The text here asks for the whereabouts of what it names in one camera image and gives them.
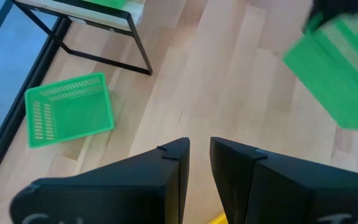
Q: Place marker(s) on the black table edge rail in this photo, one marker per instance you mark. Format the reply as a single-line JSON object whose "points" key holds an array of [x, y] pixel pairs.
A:
{"points": [[3, 146]]}

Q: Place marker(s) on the green plastic basket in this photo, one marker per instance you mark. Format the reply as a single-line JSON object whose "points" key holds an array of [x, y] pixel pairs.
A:
{"points": [[104, 3], [82, 115], [328, 84]]}

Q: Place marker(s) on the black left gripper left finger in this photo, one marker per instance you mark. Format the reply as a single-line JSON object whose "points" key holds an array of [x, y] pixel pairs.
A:
{"points": [[120, 193]]}

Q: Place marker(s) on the yellow plastic basket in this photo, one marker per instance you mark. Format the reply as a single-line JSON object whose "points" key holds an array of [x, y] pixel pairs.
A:
{"points": [[219, 220]]}

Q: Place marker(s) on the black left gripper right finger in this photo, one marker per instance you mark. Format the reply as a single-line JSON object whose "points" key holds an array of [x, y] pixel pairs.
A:
{"points": [[291, 193]]}

